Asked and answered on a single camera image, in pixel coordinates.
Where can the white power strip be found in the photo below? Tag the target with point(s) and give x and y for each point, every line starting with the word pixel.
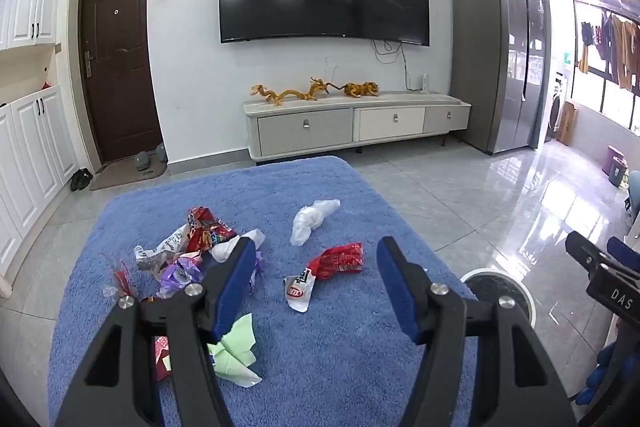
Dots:
pixel 425 83

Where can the crumpled white plastic bag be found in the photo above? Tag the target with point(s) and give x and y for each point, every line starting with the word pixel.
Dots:
pixel 312 219
pixel 225 249

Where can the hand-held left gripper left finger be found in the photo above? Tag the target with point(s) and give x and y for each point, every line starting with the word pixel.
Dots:
pixel 235 282

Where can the grey slipper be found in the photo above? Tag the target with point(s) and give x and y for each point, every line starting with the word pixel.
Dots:
pixel 161 153
pixel 143 162

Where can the dark brown door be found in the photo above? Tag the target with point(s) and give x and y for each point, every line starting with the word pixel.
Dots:
pixel 120 82

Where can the orange tiger figurine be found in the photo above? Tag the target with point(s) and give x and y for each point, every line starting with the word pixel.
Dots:
pixel 360 89

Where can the white round trash can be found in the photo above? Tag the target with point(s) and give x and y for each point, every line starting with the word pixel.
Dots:
pixel 492 287

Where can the white printed wrapper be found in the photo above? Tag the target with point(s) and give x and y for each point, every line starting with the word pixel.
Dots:
pixel 160 254

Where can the row of hanging clothes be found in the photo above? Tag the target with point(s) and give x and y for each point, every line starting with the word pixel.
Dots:
pixel 625 52

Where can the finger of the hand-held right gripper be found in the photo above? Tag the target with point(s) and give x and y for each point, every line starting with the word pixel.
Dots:
pixel 585 249
pixel 625 257

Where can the brown door mat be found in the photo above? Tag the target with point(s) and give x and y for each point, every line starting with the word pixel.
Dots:
pixel 115 178

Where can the white washing machine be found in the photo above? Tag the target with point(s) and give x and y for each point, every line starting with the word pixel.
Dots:
pixel 557 107

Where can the grey bin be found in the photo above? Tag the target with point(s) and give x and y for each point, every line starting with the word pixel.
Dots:
pixel 619 174

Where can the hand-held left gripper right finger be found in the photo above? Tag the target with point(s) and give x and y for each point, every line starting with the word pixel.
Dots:
pixel 395 287

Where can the red colourful snack bag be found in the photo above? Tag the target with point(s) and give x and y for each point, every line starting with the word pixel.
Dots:
pixel 207 229

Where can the red snack wrapper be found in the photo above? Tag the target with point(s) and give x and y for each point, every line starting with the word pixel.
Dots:
pixel 340 259

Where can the white wrapper with red logo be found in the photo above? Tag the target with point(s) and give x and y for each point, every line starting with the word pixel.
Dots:
pixel 297 292

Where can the purple bin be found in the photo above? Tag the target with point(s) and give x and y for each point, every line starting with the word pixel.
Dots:
pixel 611 157

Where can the small purple wrapper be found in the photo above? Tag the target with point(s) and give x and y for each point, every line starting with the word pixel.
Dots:
pixel 257 264

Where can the clear red candy wrapper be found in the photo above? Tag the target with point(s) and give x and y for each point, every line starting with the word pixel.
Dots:
pixel 120 282

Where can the black shoes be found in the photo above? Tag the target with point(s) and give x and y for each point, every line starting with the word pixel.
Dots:
pixel 81 179

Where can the purple plastic wrapper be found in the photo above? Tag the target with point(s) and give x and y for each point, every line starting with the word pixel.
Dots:
pixel 180 274

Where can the crumpled green paper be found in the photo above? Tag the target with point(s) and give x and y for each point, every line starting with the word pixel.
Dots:
pixel 235 352

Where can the grey refrigerator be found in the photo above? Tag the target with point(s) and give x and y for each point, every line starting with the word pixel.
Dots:
pixel 485 57

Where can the gold dragon figurine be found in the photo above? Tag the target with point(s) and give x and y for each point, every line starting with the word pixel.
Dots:
pixel 280 96

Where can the cardboard box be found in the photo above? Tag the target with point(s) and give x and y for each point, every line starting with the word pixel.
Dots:
pixel 567 124

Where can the blue fluffy blanket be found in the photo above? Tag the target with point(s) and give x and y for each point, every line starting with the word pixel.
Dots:
pixel 310 367

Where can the white grey television cabinet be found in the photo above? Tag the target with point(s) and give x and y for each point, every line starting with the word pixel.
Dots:
pixel 305 127

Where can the person's right hand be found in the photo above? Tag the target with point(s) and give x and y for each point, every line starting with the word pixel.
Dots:
pixel 602 362

